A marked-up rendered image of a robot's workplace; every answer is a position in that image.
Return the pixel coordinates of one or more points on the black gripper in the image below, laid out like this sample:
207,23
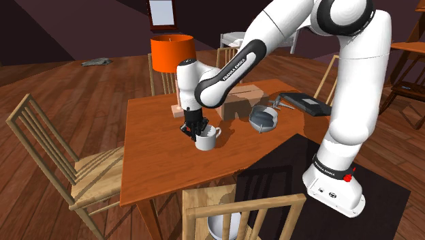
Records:
193,116

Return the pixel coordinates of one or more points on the white mug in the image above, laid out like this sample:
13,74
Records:
206,141

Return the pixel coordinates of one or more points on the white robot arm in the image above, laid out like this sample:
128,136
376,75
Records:
360,99

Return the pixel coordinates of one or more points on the wooden dining table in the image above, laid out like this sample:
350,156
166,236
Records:
156,156

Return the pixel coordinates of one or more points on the light wooden slat-back chair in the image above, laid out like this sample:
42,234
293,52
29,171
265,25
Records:
166,81
212,202
327,78
96,176

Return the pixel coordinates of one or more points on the brown cardboard box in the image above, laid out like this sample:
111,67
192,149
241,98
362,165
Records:
244,99

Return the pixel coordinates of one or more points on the grey bowl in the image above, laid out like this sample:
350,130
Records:
264,117

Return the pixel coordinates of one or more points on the orange shade table lamp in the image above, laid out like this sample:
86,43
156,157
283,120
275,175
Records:
171,51

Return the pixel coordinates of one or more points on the small grey aeroplane figure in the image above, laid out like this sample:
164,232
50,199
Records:
278,103

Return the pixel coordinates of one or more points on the white side table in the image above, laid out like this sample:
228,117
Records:
232,38

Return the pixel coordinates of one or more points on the white round bin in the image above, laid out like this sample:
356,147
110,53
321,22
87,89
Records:
217,227

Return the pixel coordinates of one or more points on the black tablet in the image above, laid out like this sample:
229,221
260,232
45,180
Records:
307,103

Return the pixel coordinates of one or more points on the grey cloth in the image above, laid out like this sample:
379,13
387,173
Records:
97,61

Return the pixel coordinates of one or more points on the black robot stand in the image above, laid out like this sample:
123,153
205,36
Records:
372,212

